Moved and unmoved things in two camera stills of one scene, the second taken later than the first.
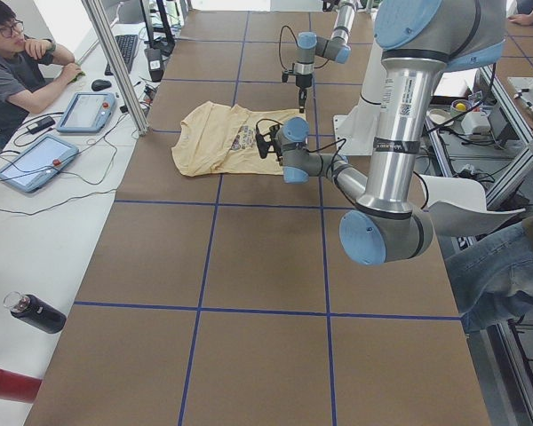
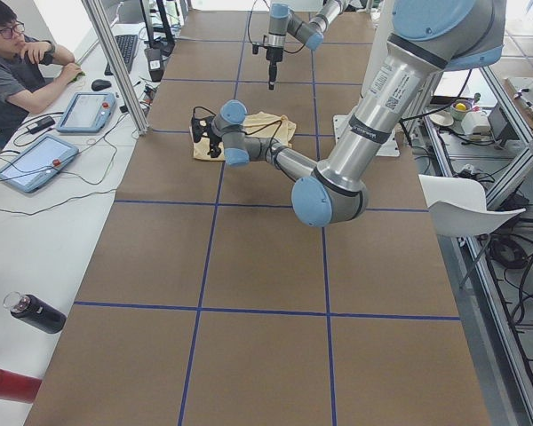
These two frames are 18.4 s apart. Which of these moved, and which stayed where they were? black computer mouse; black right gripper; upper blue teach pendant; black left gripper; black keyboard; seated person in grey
Moved: black right gripper; black left gripper
Stayed: black computer mouse; upper blue teach pendant; seated person in grey; black keyboard
